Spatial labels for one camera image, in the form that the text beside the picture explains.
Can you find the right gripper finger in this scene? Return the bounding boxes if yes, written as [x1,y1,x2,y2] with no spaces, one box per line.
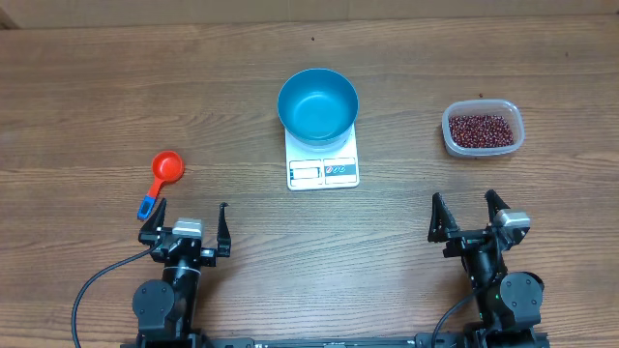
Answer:
[485,189,510,225]
[427,192,459,243]

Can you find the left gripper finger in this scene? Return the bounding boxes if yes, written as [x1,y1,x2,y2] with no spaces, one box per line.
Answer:
[217,202,231,256]
[140,198,166,236]

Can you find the red measuring scoop blue handle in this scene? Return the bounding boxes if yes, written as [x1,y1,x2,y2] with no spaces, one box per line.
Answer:
[136,150,185,220]

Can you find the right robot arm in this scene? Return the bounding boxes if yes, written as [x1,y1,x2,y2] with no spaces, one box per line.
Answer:
[427,189,549,348]

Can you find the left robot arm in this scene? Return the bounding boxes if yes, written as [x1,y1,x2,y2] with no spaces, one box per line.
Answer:
[132,200,231,347]

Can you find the white digital kitchen scale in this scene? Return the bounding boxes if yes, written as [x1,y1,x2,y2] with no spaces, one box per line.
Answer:
[284,126,360,191]

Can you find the blue metal bowl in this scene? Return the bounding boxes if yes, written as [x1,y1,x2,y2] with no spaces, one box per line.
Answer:
[277,68,360,146]

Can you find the red beans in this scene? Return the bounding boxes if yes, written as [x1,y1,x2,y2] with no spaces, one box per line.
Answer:
[449,114,514,148]

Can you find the clear plastic food container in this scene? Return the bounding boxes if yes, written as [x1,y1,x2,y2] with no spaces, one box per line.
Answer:
[442,100,525,158]

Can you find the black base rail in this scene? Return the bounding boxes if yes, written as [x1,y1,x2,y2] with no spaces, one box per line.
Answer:
[120,333,550,348]

